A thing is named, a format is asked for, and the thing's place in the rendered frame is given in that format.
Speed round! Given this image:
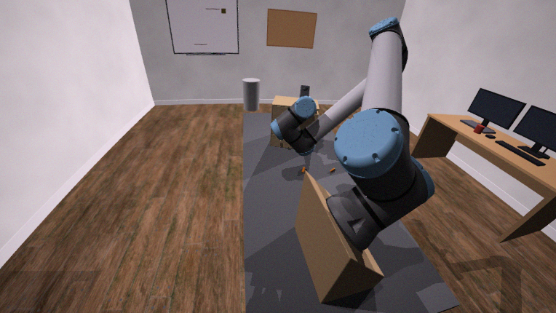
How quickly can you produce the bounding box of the wooden chest of drawers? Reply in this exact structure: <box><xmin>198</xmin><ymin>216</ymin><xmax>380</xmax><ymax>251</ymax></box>
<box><xmin>271</xmin><ymin>95</ymin><xmax>319</xmax><ymax>148</ymax></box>

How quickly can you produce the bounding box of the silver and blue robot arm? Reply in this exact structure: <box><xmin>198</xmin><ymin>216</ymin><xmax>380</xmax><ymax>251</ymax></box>
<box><xmin>270</xmin><ymin>17</ymin><xmax>435</xmax><ymax>252</ymax></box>

